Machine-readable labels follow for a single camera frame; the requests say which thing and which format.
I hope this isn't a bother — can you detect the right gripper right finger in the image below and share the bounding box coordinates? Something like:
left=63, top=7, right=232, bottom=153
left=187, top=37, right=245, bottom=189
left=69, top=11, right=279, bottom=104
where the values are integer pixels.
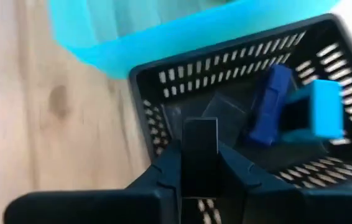
left=219, top=144, right=352, bottom=224

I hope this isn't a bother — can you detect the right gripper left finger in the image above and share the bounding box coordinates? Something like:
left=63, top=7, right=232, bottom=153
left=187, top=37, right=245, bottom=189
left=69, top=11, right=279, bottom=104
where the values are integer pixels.
left=3, top=141, right=183, bottom=224

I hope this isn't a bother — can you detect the cyan plastic device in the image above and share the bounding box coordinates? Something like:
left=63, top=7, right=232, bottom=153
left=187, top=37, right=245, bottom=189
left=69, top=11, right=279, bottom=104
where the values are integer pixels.
left=280, top=79, right=346, bottom=141

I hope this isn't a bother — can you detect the dark blue rectangular device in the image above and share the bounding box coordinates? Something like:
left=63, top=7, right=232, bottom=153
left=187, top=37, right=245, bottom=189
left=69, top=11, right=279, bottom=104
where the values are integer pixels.
left=247, top=63, right=295, bottom=147

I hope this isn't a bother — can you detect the black flat slab device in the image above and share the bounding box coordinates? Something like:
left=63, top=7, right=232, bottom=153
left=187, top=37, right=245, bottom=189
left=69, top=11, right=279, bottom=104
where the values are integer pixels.
left=162, top=93, right=248, bottom=147

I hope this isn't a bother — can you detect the black slotted plastic basket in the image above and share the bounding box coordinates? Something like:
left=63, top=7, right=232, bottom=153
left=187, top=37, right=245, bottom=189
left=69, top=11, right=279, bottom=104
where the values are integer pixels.
left=128, top=12, right=352, bottom=224

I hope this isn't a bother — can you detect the teal translucent plastic bin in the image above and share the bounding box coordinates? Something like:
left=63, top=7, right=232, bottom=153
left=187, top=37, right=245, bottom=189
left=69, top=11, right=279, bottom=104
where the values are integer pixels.
left=48, top=0, right=341, bottom=80

